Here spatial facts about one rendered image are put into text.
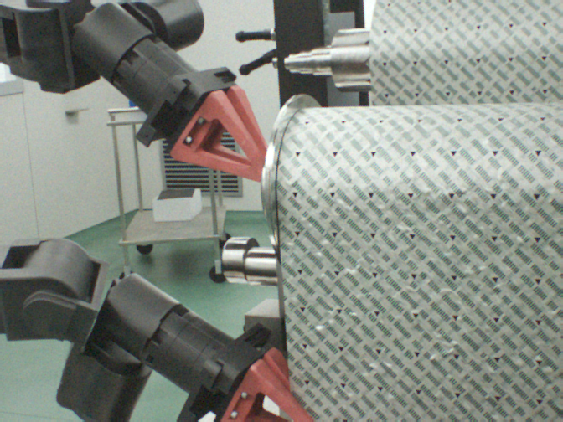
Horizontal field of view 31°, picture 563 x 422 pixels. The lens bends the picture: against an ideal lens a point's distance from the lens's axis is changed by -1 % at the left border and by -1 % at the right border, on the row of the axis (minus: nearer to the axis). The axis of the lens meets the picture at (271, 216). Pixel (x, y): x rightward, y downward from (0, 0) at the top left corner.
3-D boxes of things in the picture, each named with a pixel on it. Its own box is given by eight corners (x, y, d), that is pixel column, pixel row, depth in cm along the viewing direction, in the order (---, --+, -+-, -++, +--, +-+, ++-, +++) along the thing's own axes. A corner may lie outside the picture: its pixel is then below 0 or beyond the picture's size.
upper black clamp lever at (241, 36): (239, 43, 114) (238, 30, 114) (280, 39, 112) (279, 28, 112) (234, 43, 113) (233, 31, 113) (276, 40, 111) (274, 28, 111)
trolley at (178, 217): (137, 253, 625) (121, 84, 605) (232, 247, 625) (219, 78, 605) (117, 293, 535) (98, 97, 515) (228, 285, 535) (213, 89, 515)
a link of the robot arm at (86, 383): (28, 290, 77) (47, 239, 85) (-14, 405, 82) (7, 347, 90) (175, 342, 80) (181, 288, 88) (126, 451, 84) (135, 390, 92)
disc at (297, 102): (340, 239, 91) (322, 75, 86) (345, 239, 91) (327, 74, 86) (278, 310, 79) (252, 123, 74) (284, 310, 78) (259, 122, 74)
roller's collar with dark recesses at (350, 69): (352, 89, 109) (348, 28, 108) (406, 87, 106) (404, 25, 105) (331, 95, 103) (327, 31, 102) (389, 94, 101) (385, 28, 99)
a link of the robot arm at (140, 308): (99, 277, 81) (136, 259, 86) (72, 345, 84) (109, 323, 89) (168, 324, 80) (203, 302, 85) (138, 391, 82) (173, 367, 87)
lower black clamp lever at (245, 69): (245, 77, 115) (240, 66, 115) (282, 59, 113) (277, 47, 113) (240, 78, 114) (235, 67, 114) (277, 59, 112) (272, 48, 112)
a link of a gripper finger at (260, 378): (291, 486, 79) (193, 419, 81) (324, 449, 85) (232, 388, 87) (329, 419, 76) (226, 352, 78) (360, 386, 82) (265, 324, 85)
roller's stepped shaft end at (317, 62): (293, 77, 109) (291, 47, 109) (346, 75, 107) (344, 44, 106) (281, 79, 107) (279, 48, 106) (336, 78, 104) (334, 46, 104)
